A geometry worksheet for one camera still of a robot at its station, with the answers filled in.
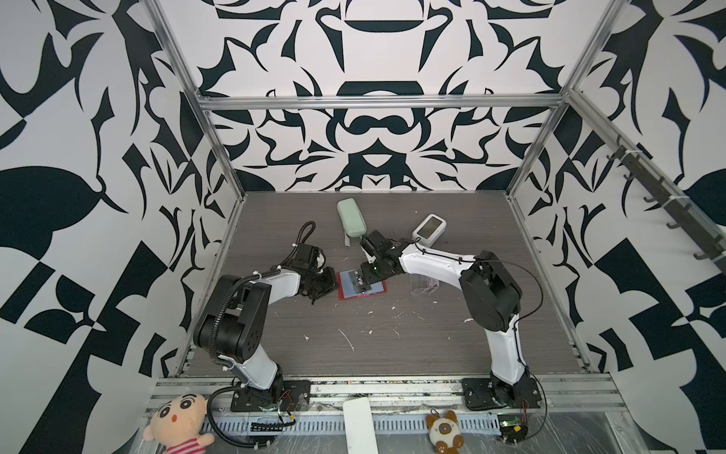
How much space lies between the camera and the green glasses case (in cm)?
107

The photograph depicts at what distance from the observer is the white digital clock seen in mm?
1038

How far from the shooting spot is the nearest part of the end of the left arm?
2.54 feet

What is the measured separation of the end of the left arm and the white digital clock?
351 millimetres
